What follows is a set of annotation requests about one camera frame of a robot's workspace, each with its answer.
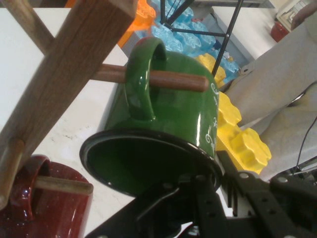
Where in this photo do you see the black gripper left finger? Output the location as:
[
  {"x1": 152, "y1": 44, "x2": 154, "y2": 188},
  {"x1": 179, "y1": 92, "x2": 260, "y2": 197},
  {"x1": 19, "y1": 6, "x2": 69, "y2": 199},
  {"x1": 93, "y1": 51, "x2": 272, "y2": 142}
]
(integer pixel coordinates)
[{"x1": 85, "y1": 173, "x2": 231, "y2": 238}]

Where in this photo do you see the brown wooden mug tree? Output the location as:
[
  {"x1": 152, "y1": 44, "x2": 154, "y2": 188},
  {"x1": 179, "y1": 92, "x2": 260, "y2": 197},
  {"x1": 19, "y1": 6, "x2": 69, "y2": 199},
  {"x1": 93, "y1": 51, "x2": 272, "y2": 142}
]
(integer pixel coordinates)
[{"x1": 0, "y1": 0, "x2": 209, "y2": 211}]

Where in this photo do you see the big orange toy block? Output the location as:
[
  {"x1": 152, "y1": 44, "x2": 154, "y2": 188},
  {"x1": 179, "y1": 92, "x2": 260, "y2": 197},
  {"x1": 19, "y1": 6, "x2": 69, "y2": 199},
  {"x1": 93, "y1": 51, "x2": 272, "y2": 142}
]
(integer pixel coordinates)
[{"x1": 117, "y1": 0, "x2": 157, "y2": 48}]

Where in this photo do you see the green enamel mug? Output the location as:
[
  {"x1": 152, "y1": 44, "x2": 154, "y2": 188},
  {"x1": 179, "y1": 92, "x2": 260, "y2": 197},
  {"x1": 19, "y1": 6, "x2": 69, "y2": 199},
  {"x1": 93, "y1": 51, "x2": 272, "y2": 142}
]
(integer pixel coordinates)
[{"x1": 79, "y1": 36, "x2": 223, "y2": 199}]

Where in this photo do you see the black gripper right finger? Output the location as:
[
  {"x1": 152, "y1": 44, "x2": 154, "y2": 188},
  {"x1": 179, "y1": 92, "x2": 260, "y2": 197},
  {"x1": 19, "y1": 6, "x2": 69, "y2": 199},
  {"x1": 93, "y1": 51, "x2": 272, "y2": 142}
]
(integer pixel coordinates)
[{"x1": 216, "y1": 150, "x2": 317, "y2": 238}]

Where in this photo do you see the red enamel mug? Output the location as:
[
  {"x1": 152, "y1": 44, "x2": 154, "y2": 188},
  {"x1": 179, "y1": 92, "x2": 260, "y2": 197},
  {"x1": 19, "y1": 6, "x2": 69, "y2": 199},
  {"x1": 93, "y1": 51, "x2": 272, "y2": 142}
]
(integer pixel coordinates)
[{"x1": 0, "y1": 155, "x2": 94, "y2": 238}]

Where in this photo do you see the big yellow toy block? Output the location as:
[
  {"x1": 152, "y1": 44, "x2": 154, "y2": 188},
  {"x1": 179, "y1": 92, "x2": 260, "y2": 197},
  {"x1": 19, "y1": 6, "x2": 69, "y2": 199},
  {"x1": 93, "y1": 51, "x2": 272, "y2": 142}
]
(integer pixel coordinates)
[{"x1": 194, "y1": 53, "x2": 272, "y2": 176}]

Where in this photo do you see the translucent blue toy block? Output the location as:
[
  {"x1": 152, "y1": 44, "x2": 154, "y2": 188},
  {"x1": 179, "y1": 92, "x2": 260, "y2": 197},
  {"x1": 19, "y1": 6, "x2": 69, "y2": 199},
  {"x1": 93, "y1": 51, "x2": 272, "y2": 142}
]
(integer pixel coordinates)
[{"x1": 151, "y1": 0, "x2": 240, "y2": 82}]

